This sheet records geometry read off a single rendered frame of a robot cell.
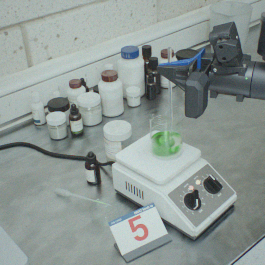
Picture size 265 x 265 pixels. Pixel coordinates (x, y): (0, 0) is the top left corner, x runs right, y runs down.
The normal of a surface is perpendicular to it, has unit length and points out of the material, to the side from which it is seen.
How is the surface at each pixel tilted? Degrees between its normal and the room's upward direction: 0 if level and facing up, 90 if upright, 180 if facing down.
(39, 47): 90
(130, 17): 90
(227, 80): 73
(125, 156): 0
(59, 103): 0
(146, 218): 40
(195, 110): 90
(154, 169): 0
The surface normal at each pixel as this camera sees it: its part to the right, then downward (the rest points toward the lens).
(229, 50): -0.35, 0.54
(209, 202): 0.32, -0.55
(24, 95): 0.65, 0.39
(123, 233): 0.29, -0.36
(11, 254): -0.04, -0.84
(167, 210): -0.69, 0.42
